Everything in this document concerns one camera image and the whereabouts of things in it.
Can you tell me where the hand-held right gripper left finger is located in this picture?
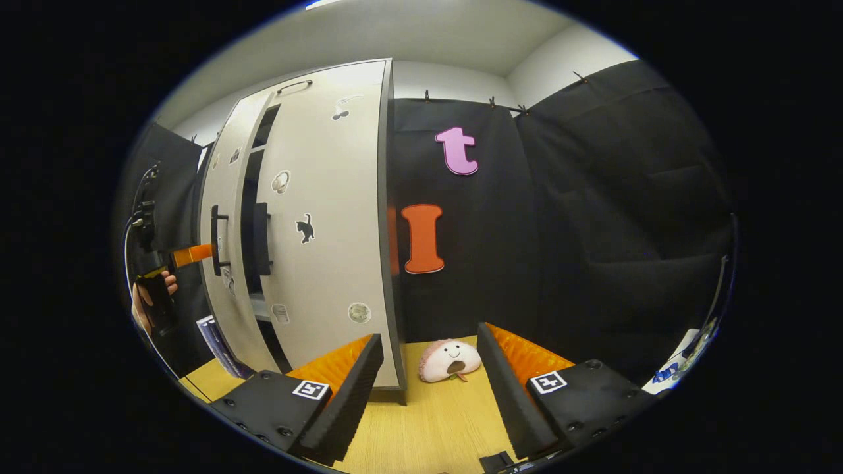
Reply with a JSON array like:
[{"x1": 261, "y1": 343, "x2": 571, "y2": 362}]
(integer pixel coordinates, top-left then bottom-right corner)
[{"x1": 207, "y1": 332, "x2": 385, "y2": 467}]

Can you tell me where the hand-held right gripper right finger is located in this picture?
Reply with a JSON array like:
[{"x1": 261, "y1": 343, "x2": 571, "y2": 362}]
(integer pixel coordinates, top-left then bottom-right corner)
[{"x1": 476, "y1": 321, "x2": 659, "y2": 460}]

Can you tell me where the white cabinet door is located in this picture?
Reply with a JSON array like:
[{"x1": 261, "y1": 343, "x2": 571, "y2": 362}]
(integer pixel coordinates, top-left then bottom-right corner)
[
  {"x1": 198, "y1": 92, "x2": 277, "y2": 375},
  {"x1": 254, "y1": 99, "x2": 401, "y2": 389}
]

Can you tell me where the pink plush toy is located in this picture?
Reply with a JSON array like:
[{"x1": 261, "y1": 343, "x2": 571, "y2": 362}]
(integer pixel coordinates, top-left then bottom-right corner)
[{"x1": 418, "y1": 339, "x2": 483, "y2": 384}]

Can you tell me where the black backdrop cloth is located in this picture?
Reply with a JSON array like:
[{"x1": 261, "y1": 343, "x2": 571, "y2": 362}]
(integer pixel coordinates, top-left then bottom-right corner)
[{"x1": 115, "y1": 59, "x2": 737, "y2": 389}]

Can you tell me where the white side table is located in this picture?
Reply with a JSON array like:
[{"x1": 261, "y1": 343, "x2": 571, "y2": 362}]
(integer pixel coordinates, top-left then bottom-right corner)
[{"x1": 642, "y1": 327, "x2": 709, "y2": 396}]

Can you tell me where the white cabinet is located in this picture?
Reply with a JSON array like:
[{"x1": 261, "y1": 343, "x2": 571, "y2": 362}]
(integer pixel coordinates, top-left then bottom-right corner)
[{"x1": 196, "y1": 58, "x2": 409, "y2": 406}]

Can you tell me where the black door handle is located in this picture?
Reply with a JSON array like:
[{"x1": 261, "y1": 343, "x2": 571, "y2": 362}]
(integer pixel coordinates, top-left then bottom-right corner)
[
  {"x1": 253, "y1": 202, "x2": 273, "y2": 276},
  {"x1": 210, "y1": 205, "x2": 231, "y2": 277}
]

